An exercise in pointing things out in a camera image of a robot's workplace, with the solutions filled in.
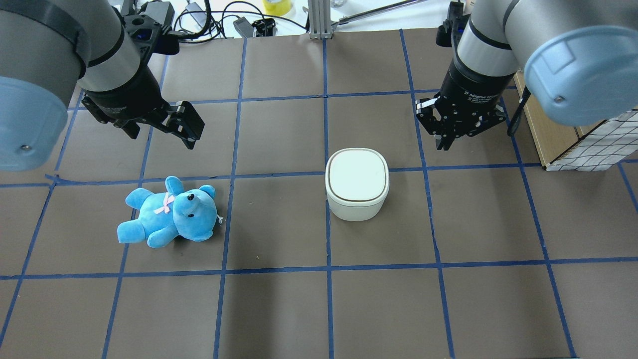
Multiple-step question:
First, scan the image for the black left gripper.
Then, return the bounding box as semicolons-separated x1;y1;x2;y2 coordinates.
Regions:
81;64;205;150

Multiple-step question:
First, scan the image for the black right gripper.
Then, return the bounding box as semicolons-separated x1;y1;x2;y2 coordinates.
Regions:
416;59;513;152

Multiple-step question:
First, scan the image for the white trash can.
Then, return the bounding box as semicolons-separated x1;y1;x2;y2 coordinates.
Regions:
325;148;390;222

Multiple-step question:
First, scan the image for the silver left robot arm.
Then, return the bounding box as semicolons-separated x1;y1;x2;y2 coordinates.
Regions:
0;0;205;172

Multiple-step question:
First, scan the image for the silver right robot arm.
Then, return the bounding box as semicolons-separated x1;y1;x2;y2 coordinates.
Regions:
414;0;638;151

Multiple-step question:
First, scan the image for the blue teddy bear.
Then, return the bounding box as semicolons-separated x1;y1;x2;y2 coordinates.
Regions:
117;177;225;248

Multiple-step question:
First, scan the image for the yellow tape roll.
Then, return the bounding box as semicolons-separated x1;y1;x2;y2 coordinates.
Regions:
262;0;292;16

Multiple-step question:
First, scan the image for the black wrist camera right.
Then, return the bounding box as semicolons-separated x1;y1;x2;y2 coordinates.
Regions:
436;0;467;47

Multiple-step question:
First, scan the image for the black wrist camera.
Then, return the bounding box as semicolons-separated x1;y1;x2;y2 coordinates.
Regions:
436;0;467;47
120;0;179;63

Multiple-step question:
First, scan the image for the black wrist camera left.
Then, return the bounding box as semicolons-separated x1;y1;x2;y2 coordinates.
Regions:
120;0;179;63

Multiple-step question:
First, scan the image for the wire grid storage box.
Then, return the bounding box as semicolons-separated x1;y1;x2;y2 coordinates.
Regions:
522;95;638;172

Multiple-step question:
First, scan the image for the aluminium frame post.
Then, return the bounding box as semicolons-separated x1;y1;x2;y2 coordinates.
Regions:
308;0;333;39

